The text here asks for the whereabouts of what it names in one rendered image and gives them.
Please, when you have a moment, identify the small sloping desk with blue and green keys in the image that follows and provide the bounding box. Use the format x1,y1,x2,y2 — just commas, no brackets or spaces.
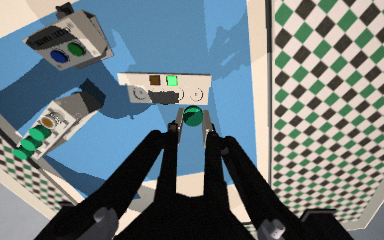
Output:
22,2,114,71

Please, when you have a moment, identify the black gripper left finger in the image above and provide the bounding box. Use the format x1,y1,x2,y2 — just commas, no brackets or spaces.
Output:
52,108,184,240

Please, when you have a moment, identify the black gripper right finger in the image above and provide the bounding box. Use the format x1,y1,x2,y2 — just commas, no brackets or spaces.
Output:
202,110,319,240

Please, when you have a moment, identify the blue flat mat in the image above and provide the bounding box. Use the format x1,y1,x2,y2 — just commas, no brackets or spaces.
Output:
0,0,258,199

